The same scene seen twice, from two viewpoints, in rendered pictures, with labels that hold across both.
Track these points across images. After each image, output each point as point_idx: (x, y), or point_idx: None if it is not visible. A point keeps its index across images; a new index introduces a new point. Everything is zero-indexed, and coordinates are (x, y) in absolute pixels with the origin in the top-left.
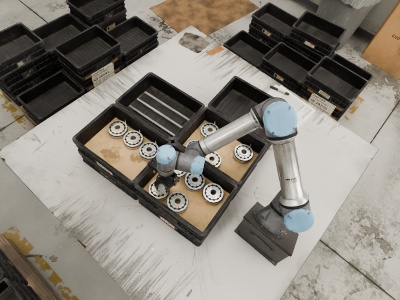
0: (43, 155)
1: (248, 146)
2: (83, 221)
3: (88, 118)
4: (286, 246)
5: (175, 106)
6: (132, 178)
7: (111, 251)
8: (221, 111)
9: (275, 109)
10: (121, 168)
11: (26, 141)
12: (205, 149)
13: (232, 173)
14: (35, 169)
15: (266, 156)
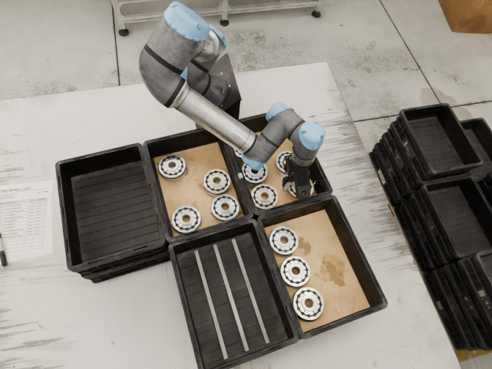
0: (411, 357)
1: (159, 168)
2: (383, 231)
3: None
4: (223, 62)
5: (196, 296)
6: (321, 222)
7: (364, 186)
8: (140, 243)
9: (191, 17)
10: (328, 243)
11: None
12: (252, 131)
13: (204, 157)
14: (425, 340)
15: None
